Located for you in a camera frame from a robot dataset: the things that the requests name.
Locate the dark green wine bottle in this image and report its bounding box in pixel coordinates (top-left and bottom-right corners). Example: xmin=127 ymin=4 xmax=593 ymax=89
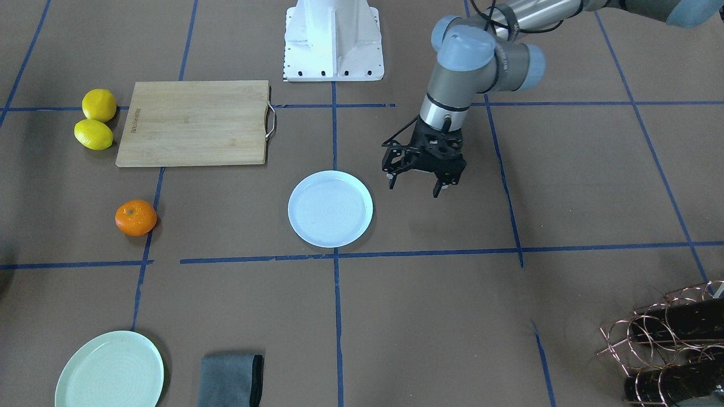
xmin=630 ymin=298 xmax=723 ymax=344

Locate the copper wire bottle rack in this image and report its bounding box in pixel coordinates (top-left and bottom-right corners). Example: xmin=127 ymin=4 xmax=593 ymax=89
xmin=599 ymin=280 xmax=723 ymax=406

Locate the lower yellow lemon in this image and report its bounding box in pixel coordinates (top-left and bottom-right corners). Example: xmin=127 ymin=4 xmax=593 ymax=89
xmin=74 ymin=119 xmax=114 ymax=150

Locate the grey folded cloth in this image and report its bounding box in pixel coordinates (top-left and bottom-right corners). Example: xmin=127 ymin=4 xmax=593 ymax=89
xmin=196 ymin=353 xmax=265 ymax=406

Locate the upper yellow lemon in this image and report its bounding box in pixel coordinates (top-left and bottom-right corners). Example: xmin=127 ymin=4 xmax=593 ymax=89
xmin=81 ymin=89 xmax=118 ymax=123

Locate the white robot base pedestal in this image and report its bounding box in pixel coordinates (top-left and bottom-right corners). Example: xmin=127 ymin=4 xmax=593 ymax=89
xmin=283 ymin=1 xmax=385 ymax=82

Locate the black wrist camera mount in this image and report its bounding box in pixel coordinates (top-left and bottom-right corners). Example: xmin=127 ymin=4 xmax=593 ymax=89
xmin=382 ymin=136 xmax=421 ymax=173

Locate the bamboo cutting board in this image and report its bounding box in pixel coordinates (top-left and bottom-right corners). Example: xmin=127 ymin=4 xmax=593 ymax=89
xmin=115 ymin=80 xmax=276 ymax=168

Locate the yellow lemon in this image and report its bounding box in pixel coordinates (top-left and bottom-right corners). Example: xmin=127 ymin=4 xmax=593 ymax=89
xmin=81 ymin=89 xmax=118 ymax=123
xmin=74 ymin=119 xmax=114 ymax=150

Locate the light green plate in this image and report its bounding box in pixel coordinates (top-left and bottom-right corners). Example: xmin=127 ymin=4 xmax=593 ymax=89
xmin=54 ymin=330 xmax=165 ymax=406

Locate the light blue plate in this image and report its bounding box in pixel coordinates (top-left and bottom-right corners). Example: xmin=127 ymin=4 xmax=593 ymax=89
xmin=287 ymin=170 xmax=373 ymax=248

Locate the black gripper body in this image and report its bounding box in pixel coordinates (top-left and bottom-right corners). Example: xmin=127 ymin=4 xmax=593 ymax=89
xmin=407 ymin=121 xmax=467 ymax=183

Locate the orange fruit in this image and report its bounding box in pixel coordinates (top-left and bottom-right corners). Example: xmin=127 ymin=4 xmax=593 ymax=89
xmin=114 ymin=200 xmax=158 ymax=236

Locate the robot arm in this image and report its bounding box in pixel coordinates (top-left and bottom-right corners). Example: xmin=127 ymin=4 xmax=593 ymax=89
xmin=382 ymin=1 xmax=722 ymax=197

